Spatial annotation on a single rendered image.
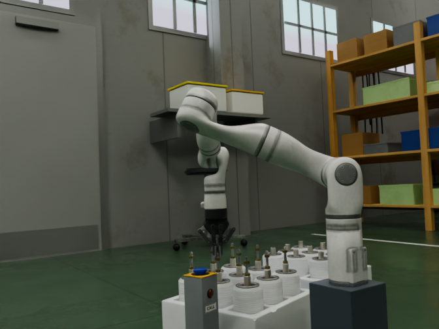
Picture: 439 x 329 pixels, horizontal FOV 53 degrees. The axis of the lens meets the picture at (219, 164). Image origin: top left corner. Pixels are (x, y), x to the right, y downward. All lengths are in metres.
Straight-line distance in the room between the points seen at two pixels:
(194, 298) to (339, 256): 0.42
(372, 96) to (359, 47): 0.66
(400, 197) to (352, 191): 4.05
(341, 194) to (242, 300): 0.47
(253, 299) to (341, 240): 0.37
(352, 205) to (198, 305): 0.50
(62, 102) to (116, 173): 0.82
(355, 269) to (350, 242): 0.07
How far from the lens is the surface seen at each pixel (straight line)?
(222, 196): 1.45
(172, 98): 4.32
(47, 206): 4.13
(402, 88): 5.28
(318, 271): 1.85
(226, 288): 1.47
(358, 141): 5.54
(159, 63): 4.75
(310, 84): 6.09
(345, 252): 1.19
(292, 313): 1.54
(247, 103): 4.49
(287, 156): 1.17
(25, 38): 4.30
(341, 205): 1.18
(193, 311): 1.32
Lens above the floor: 0.57
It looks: 2 degrees up
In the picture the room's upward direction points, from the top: 2 degrees counter-clockwise
